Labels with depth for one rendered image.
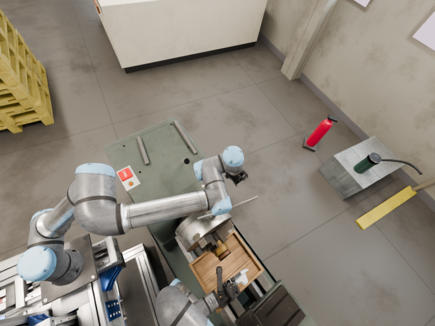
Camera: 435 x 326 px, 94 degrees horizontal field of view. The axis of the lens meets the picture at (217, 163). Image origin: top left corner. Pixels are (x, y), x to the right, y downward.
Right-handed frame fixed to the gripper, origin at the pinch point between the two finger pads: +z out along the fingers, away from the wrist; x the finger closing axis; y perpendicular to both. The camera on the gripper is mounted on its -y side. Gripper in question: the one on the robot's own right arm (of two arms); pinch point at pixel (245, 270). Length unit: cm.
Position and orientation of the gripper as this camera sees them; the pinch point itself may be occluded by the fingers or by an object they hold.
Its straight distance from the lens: 120.4
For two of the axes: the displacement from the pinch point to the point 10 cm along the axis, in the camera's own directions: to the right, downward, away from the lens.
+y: 5.5, 6.6, -5.2
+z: 8.4, -4.0, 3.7
